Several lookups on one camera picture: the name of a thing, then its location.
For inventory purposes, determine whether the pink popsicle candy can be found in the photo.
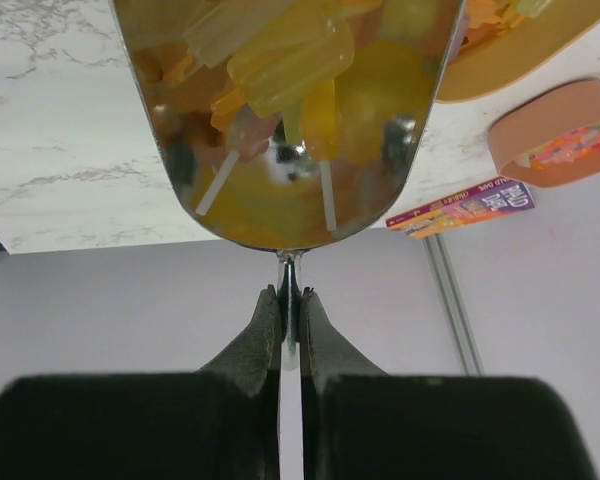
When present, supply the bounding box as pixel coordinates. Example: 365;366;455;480
193;105;282;216

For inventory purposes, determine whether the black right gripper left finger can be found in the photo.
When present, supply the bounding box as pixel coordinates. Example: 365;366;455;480
0;288;281;479

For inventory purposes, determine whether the orange tray of gummies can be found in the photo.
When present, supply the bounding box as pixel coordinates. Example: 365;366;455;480
487;78;600;188

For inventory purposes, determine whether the silver metal scoop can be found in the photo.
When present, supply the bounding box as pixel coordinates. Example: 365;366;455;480
111;1;465;370

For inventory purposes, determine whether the Roald Dahl book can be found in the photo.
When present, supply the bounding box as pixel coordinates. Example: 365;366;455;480
385;177;535;239

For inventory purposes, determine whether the yellow popsicle candy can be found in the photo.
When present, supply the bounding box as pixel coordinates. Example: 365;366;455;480
211;12;354;145

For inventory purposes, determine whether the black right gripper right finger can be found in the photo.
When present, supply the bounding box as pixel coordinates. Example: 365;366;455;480
299;289;597;479

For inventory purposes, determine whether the tan tray of popsicle candies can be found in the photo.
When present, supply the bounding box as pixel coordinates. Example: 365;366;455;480
437;1;600;104

